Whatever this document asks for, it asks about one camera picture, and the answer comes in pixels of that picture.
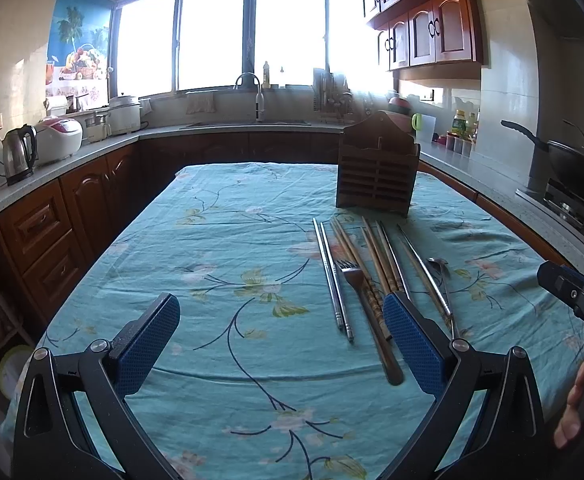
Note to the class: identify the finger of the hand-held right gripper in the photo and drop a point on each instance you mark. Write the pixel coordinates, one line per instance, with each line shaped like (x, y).
(559, 282)

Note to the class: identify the steel electric kettle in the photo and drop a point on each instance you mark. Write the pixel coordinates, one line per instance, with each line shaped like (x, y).
(17, 157)

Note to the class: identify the yellow cooking oil bottle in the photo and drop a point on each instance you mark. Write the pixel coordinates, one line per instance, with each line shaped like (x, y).
(471, 125)

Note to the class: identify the tropical fruit wall poster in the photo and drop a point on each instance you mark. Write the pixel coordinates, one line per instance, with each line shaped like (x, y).
(79, 50)

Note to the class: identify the metal fork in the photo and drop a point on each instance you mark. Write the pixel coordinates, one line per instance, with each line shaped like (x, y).
(351, 272)

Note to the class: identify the metal chopstick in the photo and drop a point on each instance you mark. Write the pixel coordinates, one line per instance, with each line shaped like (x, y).
(421, 267)
(327, 270)
(394, 260)
(336, 280)

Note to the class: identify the stacked pink bowls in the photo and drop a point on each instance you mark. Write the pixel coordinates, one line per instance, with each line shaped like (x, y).
(400, 104)

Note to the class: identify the small wall socket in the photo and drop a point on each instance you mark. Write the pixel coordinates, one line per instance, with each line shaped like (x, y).
(426, 95)

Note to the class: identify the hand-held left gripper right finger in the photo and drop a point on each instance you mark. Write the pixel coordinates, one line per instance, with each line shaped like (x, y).
(411, 345)

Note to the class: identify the beige dish cloth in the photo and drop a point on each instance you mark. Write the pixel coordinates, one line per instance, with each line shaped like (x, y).
(201, 102)

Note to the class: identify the brown wooden utensil holder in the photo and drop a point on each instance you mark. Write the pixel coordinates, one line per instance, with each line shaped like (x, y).
(376, 175)

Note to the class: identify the dish drying rack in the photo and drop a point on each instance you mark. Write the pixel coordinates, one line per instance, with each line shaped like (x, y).
(332, 95)

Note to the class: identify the small dark coffee pot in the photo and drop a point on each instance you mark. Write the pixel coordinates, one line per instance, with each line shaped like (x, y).
(78, 102)

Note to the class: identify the small clear bottle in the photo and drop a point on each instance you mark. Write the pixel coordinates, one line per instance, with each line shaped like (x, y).
(282, 79)

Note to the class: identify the red wooden upper cabinets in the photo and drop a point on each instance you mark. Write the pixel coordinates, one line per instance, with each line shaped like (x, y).
(436, 25)

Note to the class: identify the black wok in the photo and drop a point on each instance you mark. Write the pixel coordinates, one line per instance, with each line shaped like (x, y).
(571, 165)

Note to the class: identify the teal floral tablecloth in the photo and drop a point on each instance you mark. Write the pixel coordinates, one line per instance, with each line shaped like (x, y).
(222, 260)

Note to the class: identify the person's right hand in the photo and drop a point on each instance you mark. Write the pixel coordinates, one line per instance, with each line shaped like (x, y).
(569, 425)

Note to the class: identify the large kitchen window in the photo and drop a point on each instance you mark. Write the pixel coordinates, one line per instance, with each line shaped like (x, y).
(212, 35)

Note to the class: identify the gas stove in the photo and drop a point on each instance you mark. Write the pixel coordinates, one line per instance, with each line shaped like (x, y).
(566, 205)

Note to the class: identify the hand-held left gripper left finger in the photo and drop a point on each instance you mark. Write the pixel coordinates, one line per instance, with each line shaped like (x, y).
(147, 342)

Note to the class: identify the row of spice jars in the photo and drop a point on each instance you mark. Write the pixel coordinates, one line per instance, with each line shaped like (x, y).
(459, 145)

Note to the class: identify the white and pink rice cooker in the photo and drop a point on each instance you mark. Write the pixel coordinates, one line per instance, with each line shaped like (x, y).
(59, 140)

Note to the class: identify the chrome kitchen faucet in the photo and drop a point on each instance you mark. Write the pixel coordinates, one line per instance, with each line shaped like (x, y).
(259, 102)

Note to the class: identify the metal spoon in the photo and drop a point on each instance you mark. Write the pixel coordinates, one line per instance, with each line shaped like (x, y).
(439, 267)

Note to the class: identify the white slow cooker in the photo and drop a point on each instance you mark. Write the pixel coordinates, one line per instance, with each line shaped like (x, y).
(124, 115)

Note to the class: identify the green label drink bottle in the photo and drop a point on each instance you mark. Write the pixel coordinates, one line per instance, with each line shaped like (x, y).
(458, 122)

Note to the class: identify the wooden chopstick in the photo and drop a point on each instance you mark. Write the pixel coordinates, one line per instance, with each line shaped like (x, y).
(348, 247)
(375, 250)
(382, 252)
(354, 245)

